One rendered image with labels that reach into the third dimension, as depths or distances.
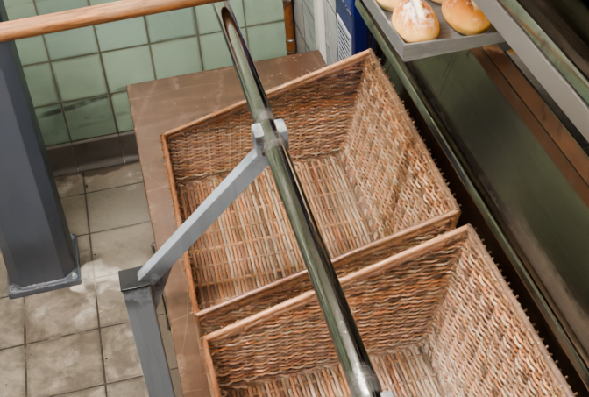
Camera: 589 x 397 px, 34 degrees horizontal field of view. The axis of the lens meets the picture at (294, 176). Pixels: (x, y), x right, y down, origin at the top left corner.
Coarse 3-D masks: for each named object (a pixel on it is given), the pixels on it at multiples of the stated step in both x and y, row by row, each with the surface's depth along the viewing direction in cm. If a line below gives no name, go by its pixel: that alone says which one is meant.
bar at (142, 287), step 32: (224, 32) 150; (256, 96) 134; (256, 128) 129; (256, 160) 131; (288, 160) 123; (224, 192) 133; (288, 192) 118; (192, 224) 135; (160, 256) 138; (320, 256) 109; (128, 288) 138; (160, 288) 142; (320, 288) 105; (352, 320) 101; (160, 352) 148; (352, 352) 97; (160, 384) 152; (352, 384) 95
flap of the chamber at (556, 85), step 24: (480, 0) 103; (552, 0) 103; (576, 0) 104; (504, 24) 98; (576, 24) 99; (528, 48) 94; (576, 48) 94; (552, 72) 90; (552, 96) 90; (576, 96) 86; (576, 120) 86
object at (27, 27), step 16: (128, 0) 151; (144, 0) 151; (160, 0) 152; (176, 0) 152; (192, 0) 153; (208, 0) 153; (224, 0) 154; (48, 16) 149; (64, 16) 149; (80, 16) 150; (96, 16) 150; (112, 16) 151; (128, 16) 152; (0, 32) 148; (16, 32) 148; (32, 32) 149; (48, 32) 150
